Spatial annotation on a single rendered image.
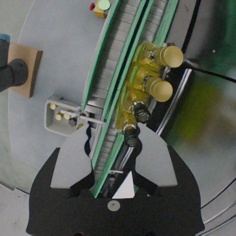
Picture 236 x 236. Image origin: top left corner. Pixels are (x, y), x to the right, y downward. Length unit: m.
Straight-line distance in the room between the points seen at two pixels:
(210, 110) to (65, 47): 0.60
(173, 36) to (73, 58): 0.45
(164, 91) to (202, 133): 0.13
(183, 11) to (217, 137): 0.48
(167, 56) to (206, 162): 0.20
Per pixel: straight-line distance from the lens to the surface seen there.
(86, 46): 0.60
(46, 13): 0.73
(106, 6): 0.53
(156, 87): 0.19
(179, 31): 0.54
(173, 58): 0.19
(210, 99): 0.29
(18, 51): 0.73
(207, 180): 0.25
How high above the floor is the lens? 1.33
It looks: 62 degrees down
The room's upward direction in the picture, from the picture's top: 177 degrees clockwise
